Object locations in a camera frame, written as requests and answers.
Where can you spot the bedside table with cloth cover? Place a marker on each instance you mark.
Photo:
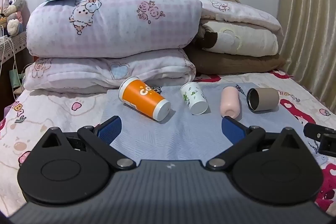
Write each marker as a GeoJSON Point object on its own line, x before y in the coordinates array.
{"type": "Point", "coordinates": [11, 43]}

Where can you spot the grey-blue cloth mat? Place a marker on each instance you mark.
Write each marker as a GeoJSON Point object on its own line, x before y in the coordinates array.
{"type": "Point", "coordinates": [168, 134]}

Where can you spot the green bag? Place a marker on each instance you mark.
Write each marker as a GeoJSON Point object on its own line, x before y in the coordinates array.
{"type": "Point", "coordinates": [15, 78]}

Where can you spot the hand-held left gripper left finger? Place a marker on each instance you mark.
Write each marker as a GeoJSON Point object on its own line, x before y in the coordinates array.
{"type": "Point", "coordinates": [109, 129]}

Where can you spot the beige curtain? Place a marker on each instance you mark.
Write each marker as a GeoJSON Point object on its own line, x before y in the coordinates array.
{"type": "Point", "coordinates": [307, 16]}

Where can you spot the taupe cup with dark inside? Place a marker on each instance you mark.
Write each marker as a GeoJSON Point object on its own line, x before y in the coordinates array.
{"type": "Point", "coordinates": [265, 99]}

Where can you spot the brown pillow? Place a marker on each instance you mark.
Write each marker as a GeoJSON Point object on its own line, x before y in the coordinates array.
{"type": "Point", "coordinates": [236, 62]}

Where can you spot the cream and brown folded blanket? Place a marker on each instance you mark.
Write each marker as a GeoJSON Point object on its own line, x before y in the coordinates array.
{"type": "Point", "coordinates": [244, 39]}

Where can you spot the orange paper cup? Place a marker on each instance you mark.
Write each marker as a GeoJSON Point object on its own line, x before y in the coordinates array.
{"type": "Point", "coordinates": [143, 99]}

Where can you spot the grey rabbit plush toy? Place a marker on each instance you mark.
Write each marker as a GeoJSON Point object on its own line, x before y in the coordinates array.
{"type": "Point", "coordinates": [13, 6]}

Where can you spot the pink printed thin quilt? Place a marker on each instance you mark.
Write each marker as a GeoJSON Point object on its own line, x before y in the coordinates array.
{"type": "Point", "coordinates": [236, 12]}

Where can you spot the white pillow with pink print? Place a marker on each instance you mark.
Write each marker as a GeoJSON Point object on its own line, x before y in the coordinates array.
{"type": "Point", "coordinates": [105, 70]}

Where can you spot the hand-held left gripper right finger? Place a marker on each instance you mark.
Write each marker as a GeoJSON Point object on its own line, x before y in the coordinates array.
{"type": "Point", "coordinates": [232, 130]}

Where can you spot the pink cup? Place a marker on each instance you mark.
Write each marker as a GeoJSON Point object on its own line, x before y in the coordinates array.
{"type": "Point", "coordinates": [230, 102]}

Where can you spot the pink checked folded quilt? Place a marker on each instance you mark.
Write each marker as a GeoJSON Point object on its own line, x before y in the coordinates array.
{"type": "Point", "coordinates": [113, 24]}

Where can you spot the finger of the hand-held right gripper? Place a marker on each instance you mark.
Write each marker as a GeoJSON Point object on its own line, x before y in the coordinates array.
{"type": "Point", "coordinates": [315, 130]}
{"type": "Point", "coordinates": [328, 144]}

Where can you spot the white cup with green print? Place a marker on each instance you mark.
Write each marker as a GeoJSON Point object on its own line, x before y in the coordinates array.
{"type": "Point", "coordinates": [194, 99]}

